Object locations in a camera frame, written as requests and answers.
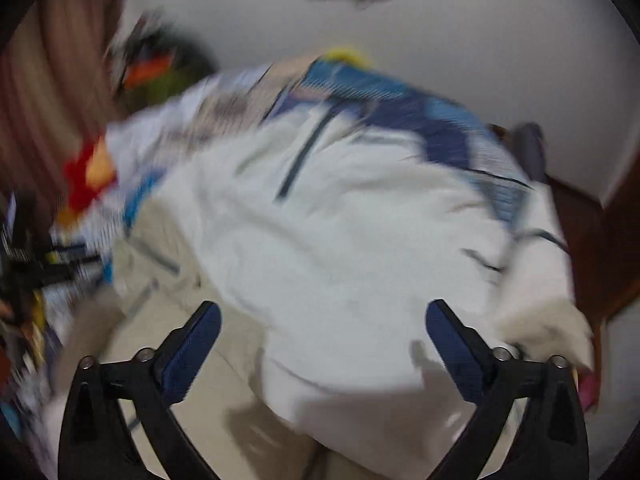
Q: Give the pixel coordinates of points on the beige jacket white lining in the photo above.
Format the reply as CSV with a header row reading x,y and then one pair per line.
x,y
340,240

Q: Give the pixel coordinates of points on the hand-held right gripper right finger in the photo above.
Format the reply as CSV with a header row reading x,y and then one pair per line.
x,y
455,355

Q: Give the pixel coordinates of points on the grey padded object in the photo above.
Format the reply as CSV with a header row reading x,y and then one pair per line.
x,y
530,152

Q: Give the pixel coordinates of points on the white shirt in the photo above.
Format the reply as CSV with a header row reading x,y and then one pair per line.
x,y
142,135

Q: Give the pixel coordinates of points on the brown striped curtain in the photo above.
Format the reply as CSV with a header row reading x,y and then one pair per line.
x,y
50,85

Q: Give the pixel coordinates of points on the patterned blue bedspread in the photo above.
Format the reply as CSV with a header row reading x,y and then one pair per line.
x,y
375,90

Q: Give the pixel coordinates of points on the pink cloth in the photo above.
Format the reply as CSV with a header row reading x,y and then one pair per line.
x,y
590,390

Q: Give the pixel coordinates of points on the yellow cloth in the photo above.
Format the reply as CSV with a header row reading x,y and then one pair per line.
x,y
345,56

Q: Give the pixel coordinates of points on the red orange plush toy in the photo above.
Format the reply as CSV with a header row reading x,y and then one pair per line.
x,y
82,180

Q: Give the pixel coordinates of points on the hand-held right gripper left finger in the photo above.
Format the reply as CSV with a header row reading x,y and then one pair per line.
x,y
192,355

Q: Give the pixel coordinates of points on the orange box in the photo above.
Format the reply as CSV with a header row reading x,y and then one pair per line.
x,y
147,72

